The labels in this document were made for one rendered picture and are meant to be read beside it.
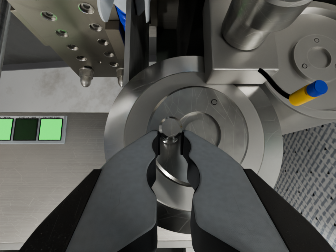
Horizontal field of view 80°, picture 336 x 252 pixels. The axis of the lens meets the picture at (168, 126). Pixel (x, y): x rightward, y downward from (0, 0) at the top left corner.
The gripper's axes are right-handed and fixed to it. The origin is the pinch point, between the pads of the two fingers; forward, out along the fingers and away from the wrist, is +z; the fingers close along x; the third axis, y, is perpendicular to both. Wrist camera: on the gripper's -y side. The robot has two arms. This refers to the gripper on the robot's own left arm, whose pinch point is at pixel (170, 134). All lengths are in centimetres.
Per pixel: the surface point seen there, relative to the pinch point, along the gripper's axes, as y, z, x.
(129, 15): -6.6, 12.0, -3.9
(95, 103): 85, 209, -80
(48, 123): 16.9, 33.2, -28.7
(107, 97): 78, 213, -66
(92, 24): -5.1, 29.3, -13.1
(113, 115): 0.8, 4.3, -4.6
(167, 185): 4.9, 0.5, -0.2
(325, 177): 11.0, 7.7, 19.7
